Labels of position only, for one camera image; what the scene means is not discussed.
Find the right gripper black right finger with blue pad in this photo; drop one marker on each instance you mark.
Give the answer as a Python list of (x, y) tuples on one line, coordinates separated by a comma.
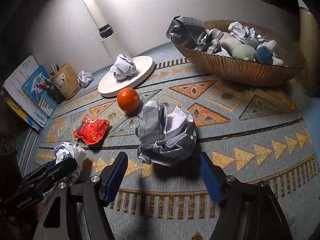
[(247, 211)]

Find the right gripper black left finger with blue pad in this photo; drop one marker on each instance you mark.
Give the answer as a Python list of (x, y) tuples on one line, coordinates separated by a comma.
[(59, 221)]

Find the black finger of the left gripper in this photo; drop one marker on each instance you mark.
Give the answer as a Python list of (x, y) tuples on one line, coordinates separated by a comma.
[(49, 173)]

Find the red snack packet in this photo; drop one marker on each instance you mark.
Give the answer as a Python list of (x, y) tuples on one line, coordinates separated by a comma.
[(91, 130)]

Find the white paper ball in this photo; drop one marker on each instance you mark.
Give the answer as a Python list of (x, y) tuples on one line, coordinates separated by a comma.
[(84, 78), (123, 67)]

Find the orange tangerine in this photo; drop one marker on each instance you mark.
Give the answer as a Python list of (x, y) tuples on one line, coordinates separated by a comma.
[(128, 100)]

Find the blue white plush toy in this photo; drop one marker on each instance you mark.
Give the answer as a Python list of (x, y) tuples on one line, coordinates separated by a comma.
[(266, 54)]

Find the tricolour plush dango toy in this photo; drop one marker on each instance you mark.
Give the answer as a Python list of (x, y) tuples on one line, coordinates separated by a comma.
[(236, 48)]

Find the plaid fabric bow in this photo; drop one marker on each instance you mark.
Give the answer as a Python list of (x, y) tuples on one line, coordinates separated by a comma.
[(209, 41)]

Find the person's left hand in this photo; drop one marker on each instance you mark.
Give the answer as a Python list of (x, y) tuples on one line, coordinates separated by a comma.
[(41, 206)]

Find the yellow book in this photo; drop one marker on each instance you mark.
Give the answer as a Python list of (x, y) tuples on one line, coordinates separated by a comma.
[(24, 116)]

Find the patterned blue table mat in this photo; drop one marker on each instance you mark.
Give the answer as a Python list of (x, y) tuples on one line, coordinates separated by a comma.
[(255, 134)]

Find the black mesh pen holder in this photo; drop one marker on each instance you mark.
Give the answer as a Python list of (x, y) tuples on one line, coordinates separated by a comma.
[(54, 93)]

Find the blue workbook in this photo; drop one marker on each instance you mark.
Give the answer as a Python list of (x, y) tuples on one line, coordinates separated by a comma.
[(39, 96)]

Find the bamboo pen holder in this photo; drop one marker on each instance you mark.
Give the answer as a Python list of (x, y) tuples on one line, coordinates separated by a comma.
[(66, 81)]

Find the amber ribbed glass bowl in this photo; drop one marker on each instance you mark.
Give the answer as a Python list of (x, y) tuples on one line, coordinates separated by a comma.
[(252, 73)]

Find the crumpled paper pile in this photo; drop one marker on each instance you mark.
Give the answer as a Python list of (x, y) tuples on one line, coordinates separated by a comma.
[(246, 35)]

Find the gold thermos bottle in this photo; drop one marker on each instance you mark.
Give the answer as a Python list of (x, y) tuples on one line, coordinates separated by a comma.
[(308, 78)]

